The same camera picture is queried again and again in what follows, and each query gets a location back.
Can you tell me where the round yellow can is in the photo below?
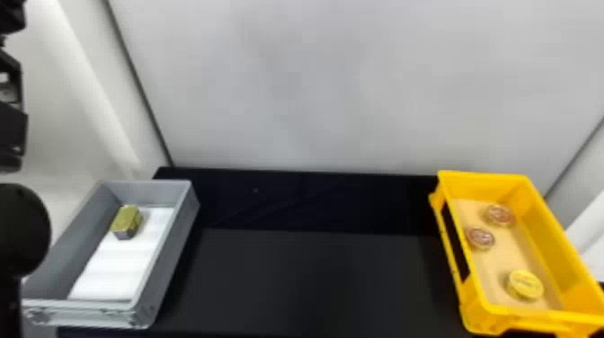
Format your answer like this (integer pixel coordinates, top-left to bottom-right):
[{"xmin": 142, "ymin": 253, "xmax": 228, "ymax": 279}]
[{"xmin": 506, "ymin": 269, "xmax": 546, "ymax": 301}]

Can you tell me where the white slab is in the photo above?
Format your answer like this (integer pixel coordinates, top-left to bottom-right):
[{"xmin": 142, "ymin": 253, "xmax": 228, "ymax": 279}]
[{"xmin": 67, "ymin": 204, "xmax": 177, "ymax": 303}]

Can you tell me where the grey crate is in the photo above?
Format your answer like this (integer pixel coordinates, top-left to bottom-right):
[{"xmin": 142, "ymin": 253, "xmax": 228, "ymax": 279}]
[{"xmin": 21, "ymin": 178, "xmax": 200, "ymax": 330}]

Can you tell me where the yellow crate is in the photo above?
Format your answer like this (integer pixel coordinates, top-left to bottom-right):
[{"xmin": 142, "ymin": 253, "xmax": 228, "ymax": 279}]
[{"xmin": 427, "ymin": 169, "xmax": 604, "ymax": 338}]

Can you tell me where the black equipment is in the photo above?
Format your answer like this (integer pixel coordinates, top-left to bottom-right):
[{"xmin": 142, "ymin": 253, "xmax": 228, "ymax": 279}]
[{"xmin": 0, "ymin": 0, "xmax": 29, "ymax": 173}]

